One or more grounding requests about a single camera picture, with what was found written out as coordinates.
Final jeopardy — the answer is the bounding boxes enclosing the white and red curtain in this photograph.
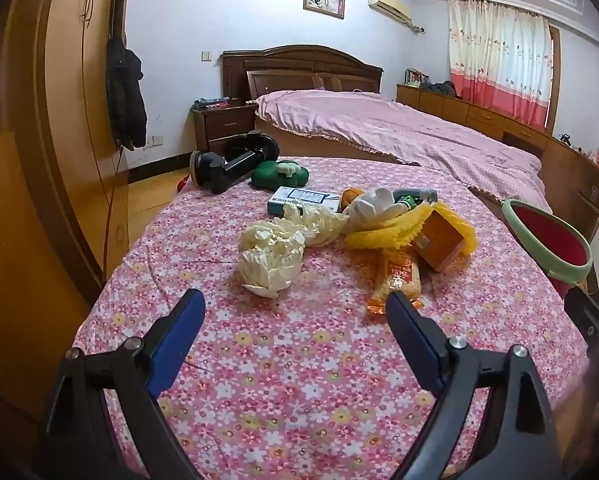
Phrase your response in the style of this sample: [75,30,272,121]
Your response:
[447,0,553,128]

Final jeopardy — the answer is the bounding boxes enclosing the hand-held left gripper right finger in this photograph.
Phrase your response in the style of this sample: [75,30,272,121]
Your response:
[385,290,565,480]

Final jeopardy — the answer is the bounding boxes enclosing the green plush toy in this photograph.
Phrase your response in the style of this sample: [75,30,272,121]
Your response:
[250,159,311,191]

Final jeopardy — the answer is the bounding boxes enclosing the orange snack packet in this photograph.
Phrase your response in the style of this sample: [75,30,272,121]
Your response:
[367,249,425,317]

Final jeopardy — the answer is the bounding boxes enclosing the wall air conditioner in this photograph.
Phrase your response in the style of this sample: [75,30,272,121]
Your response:
[368,0,413,25]

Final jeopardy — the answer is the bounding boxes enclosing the small white plastic bag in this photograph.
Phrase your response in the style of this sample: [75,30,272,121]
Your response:
[284,202,349,248]

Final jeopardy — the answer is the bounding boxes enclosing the green and grey toy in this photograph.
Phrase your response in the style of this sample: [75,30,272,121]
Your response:
[394,187,439,211]

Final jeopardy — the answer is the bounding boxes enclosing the dark wooden nightstand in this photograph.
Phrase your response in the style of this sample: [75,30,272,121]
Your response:
[192,102,257,153]

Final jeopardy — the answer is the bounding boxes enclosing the yellow foam fruit net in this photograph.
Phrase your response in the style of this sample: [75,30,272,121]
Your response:
[344,201,477,257]

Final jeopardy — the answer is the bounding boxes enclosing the wooden wardrobe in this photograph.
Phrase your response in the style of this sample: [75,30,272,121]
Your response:
[0,0,132,421]

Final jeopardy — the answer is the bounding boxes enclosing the red bin with green rim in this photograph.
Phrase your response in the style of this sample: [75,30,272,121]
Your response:
[501,199,594,301]

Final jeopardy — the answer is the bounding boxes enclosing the black handheld massager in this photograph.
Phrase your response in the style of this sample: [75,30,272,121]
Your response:
[189,130,281,196]

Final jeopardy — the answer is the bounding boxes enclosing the pink floral bed sheet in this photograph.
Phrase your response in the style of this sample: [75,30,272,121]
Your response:
[72,156,593,480]

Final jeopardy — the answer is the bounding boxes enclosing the orange cardboard box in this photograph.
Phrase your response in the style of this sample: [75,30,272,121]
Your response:
[412,208,467,273]

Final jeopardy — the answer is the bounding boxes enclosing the dark wooden headboard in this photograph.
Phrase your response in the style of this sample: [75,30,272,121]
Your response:
[220,44,384,101]

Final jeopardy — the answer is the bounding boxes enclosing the large white paper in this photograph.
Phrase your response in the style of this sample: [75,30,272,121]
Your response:
[238,220,306,300]

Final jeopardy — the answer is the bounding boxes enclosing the black hanging jacket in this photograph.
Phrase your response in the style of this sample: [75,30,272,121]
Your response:
[105,35,147,152]

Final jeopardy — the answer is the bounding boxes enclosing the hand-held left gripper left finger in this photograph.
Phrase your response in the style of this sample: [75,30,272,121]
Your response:
[36,288,207,480]

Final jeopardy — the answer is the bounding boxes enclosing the wooden cabinet row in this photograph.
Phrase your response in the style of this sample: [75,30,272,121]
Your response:
[396,83,599,261]

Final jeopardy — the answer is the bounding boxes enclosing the pink checked quilt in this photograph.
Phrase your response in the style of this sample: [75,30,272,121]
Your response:
[256,89,553,213]

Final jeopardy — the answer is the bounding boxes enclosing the blue and white medicine box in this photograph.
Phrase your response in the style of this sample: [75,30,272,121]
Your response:
[266,186,341,217]

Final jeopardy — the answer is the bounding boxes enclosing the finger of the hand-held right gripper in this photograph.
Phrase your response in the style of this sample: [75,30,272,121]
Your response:
[563,285,599,376]

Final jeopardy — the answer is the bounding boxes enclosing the dark clothes pile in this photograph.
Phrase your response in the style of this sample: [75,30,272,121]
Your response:
[419,80,459,97]

